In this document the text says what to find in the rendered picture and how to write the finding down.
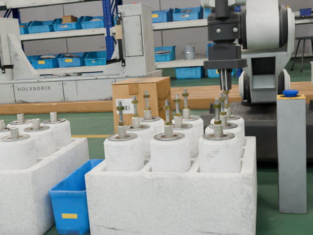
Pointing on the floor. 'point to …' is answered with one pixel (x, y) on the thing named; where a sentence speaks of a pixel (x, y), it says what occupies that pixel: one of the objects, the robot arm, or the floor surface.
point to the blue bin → (72, 201)
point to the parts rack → (108, 32)
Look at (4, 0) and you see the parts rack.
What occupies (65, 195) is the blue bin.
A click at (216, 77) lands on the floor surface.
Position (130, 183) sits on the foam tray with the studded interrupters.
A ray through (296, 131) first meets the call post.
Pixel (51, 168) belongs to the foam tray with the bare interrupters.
